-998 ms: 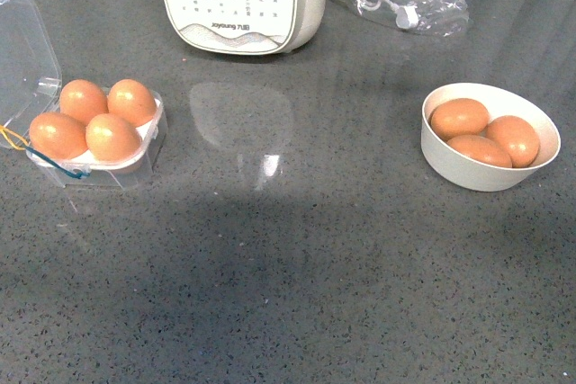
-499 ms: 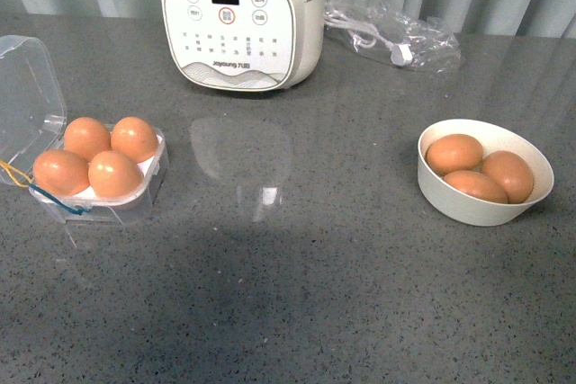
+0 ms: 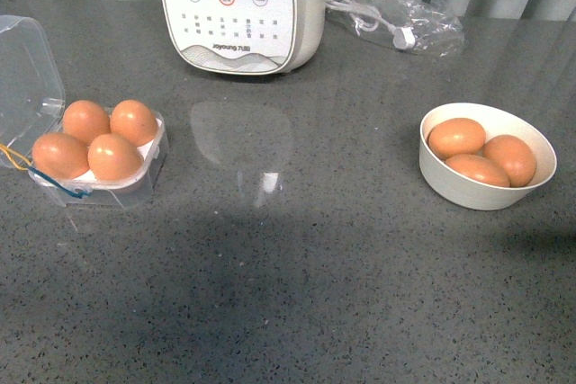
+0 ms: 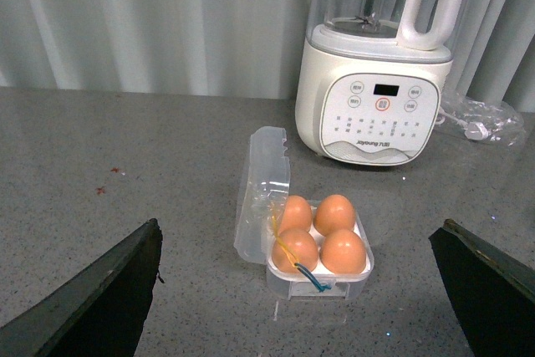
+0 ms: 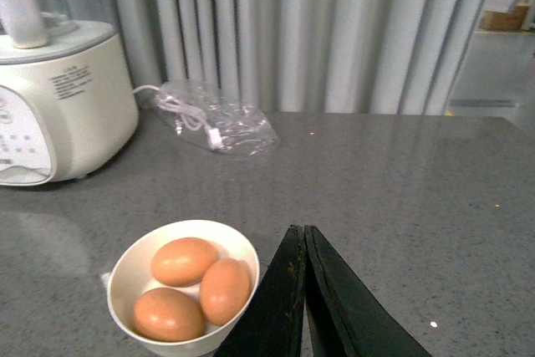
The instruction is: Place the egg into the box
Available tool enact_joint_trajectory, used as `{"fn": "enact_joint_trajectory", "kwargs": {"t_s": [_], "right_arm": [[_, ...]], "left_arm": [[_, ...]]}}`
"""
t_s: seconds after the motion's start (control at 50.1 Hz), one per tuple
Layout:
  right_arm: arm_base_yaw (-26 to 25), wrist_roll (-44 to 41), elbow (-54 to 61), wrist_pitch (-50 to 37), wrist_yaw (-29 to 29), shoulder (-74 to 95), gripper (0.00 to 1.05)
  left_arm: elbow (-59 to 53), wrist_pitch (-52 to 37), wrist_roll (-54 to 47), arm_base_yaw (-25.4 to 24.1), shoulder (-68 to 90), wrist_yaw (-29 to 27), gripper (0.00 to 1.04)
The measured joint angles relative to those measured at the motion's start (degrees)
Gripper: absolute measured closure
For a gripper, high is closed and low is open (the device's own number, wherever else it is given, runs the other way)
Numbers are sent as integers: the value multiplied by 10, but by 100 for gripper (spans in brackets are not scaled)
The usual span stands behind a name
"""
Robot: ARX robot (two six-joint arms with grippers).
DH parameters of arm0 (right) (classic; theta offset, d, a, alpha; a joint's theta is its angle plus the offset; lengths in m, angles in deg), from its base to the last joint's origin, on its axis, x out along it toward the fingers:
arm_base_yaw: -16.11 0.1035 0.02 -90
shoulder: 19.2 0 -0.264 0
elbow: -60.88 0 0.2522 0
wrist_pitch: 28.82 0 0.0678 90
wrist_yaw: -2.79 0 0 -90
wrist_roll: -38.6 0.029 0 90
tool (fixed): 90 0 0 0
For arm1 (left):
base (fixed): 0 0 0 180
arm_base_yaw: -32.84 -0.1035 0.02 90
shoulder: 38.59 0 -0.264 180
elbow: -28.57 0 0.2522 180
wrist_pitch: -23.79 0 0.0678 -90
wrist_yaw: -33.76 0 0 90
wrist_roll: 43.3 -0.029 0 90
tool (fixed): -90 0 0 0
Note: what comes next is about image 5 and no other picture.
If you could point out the clear plastic bag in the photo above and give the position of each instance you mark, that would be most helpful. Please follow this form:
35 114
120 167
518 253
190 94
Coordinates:
200 114

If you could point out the cardboard box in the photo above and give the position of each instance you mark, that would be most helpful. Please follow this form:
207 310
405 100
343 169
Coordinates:
500 21

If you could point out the white soy milk maker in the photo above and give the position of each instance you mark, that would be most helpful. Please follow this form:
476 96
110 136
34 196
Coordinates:
67 104

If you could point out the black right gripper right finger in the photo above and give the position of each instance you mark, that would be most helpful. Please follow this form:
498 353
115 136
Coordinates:
345 318

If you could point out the brown egg in bowl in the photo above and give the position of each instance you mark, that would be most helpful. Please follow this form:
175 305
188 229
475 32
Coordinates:
224 290
168 315
183 262

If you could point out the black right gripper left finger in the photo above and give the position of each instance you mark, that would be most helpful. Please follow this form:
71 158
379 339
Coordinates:
272 324

